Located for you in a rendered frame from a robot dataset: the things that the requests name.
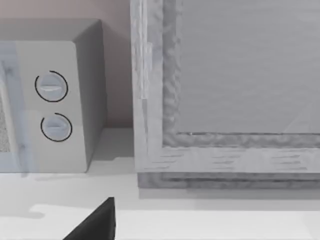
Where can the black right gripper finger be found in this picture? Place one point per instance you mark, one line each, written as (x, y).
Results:
(101, 222)

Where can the pale round microwave knob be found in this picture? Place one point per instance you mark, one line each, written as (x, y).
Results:
(51, 86)
(56, 127)

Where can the pale microwave oven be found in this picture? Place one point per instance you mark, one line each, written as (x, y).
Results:
(80, 105)

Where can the grey cabinet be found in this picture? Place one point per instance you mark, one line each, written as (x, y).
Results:
(225, 100)

